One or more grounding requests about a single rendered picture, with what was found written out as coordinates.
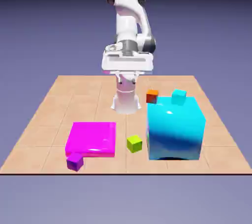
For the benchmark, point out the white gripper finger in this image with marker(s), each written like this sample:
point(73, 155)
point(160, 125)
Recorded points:
point(134, 77)
point(119, 78)

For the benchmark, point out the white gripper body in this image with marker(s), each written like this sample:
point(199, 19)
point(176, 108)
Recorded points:
point(128, 62)

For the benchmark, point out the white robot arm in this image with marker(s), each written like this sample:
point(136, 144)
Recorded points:
point(126, 11)

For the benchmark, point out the small orange cube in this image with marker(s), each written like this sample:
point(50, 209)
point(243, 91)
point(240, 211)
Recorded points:
point(152, 96)

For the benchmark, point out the small cyan cube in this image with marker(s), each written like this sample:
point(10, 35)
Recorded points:
point(178, 97)

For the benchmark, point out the small yellow-green cube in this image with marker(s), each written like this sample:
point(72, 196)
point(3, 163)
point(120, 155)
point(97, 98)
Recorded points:
point(134, 143)

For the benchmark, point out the small purple cube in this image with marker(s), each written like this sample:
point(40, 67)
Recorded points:
point(74, 162)

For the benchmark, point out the large magenta flat box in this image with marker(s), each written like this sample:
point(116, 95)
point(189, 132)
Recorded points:
point(92, 137)

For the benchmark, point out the large cyan box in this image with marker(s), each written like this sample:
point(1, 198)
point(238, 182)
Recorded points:
point(175, 129)

